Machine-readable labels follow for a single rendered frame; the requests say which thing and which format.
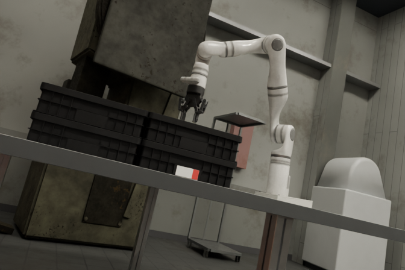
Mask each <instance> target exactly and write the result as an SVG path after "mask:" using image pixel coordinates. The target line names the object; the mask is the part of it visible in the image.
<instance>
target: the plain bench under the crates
mask: <svg viewBox="0 0 405 270"><path fill-rule="evenodd" d="M12 156H13V157H19V158H22V159H27V160H32V161H35V162H41V163H46V164H49V165H54V166H59V167H62V168H68V169H73V170H76V171H81V172H87V173H90V174H95V175H100V176H103V177H109V178H114V179H117V180H122V181H127V182H130V183H136V184H141V185H144V186H149V187H148V191H147V194H146V199H145V203H144V207H143V211H142V215H141V219H140V223H139V228H138V231H137V235H136V240H135V243H134V247H133V252H132V255H131V259H130V264H129V267H128V270H139V269H140V265H141V262H142V257H143V253H144V249H145V245H146V240H147V237H148V233H149V228H150V225H151V220H152V216H153V213H154V207H155V203H156V200H157V195H158V192H159V189H163V190H168V191H171V192H176V193H182V194H185V195H190V196H195V197H198V198H204V199H209V200H212V201H217V202H220V203H226V204H231V205H234V206H239V207H244V208H248V209H253V210H258V211H261V212H266V219H265V225H264V229H263V236H262V242H261V246H260V252H259V259H258V263H257V269H256V270H285V269H286V262H287V255H288V251H289V244H290V236H291V232H292V225H293V221H294V219H299V220H302V221H307V222H312V223H316V224H321V225H326V226H329V227H334V228H340V229H343V230H348V231H353V232H356V233H362V234H367V235H370V236H375V237H380V238H384V239H389V240H394V241H397V242H402V243H405V230H400V229H397V228H392V227H388V226H385V225H380V224H375V223H372V222H368V221H363V220H360V219H355V218H350V217H347V216H342V215H338V214H334V213H330V212H325V211H322V210H317V209H313V208H310V207H304V206H300V205H297V204H292V203H289V202H284V201H280V200H276V199H272V198H267V197H264V196H259V195H255V194H251V193H246V192H242V191H239V190H234V189H229V188H226V187H222V186H217V185H214V184H209V183H204V182H201V181H196V180H192V179H188V178H184V177H179V176H176V175H171V174H167V173H164V172H159V171H154V170H151V169H146V168H141V167H138V166H134V165H129V164H126V163H121V162H116V161H113V160H109V159H104V158H100V157H96V156H93V155H88V154H83V153H80V152H76V151H71V150H68V149H63V148H58V147H55V146H51V145H45V144H42V143H38V142H33V141H30V140H25V139H21V138H18V137H13V136H8V135H5V134H0V190H1V187H2V184H3V181H4V178H5V175H6V172H7V169H8V166H9V163H10V160H11V157H12Z"/></svg>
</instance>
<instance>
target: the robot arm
mask: <svg viewBox="0 0 405 270"><path fill-rule="evenodd" d="M246 54H268V55H269V65H270V69H269V76H268V82H267V89H268V100H269V115H270V137H271V141H272V142H273V143H279V144H283V146H282V147H281V148H279V149H276V150H273V151H272V152H271V159H270V164H269V173H268V182H267V187H266V193H269V194H273V195H280V196H287V197H288V193H289V183H290V176H289V168H290V158H291V155H292V149H293V144H294V138H295V129H294V127H293V126H292V125H280V124H279V116H280V113H281V110H282V108H283V107H284V105H285V103H286V101H287V98H288V90H287V78H286V42H285V40H284V38H283V37H282V36H281V35H279V34H271V35H268V36H266V37H262V38H259V39H254V40H235V41H227V42H216V41H205V42H202V43H200V44H199V46H198V49H197V52H196V58H195V64H194V66H193V69H192V74H191V77H181V78H180V81H181V82H182V83H187V84H188V87H187V92H186V93H187V95H186V96H185V98H181V97H180V98H179V102H178V110H179V111H181V116H180V119H181V120H183V121H185V118H186V112H187V111H188V110H189V109H190V108H191V107H194V109H195V113H194V116H193V121H192V122H193V123H196V122H198V117H199V115H200V114H203V113H204V112H205V109H206V107H207V104H208V100H206V99H203V96H204V91H205V88H206V82H207V76H208V72H209V64H210V60H211V57H212V56H214V55H218V56H220V57H221V58H225V57H236V56H240V55H246ZM185 101H186V102H185ZM201 103H202V104H201ZM200 104H201V106H199V105H200Z"/></svg>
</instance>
